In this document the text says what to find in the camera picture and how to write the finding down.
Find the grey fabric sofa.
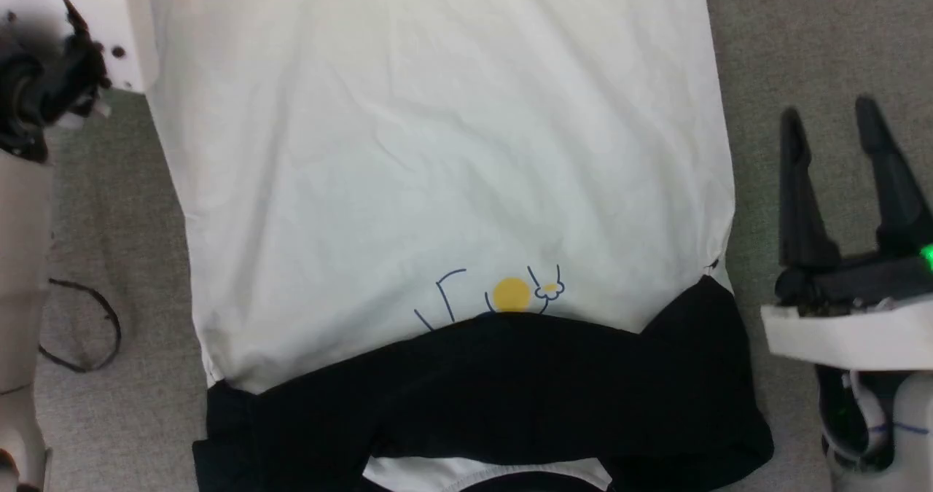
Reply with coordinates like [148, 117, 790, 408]
[29, 0, 933, 492]

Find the white and black t-shirt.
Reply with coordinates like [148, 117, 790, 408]
[142, 0, 776, 492]

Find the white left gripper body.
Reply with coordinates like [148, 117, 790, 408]
[0, 0, 159, 96]

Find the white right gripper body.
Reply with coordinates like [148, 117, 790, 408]
[761, 247, 933, 371]

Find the thin black cable loop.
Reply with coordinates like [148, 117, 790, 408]
[39, 278, 123, 373]

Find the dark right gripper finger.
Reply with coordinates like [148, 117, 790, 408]
[778, 107, 841, 269]
[854, 95, 933, 257]

